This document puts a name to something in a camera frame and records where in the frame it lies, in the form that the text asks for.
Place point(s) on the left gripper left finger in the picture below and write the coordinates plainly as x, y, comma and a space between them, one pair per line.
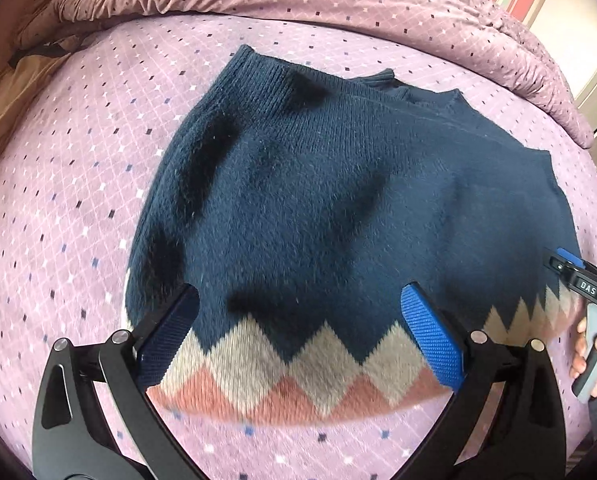
71, 436

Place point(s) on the purple dotted folded duvet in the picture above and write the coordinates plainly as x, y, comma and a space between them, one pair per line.
476, 34

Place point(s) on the purple dotted bed sheet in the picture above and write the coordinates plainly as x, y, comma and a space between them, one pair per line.
77, 169

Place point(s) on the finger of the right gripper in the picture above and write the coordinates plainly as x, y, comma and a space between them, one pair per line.
570, 257

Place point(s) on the navy argyle knit sweater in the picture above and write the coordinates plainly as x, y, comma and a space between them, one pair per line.
300, 204

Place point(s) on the tan pillow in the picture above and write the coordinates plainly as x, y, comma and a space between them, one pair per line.
19, 87

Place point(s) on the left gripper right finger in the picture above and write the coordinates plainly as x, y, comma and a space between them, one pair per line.
527, 437

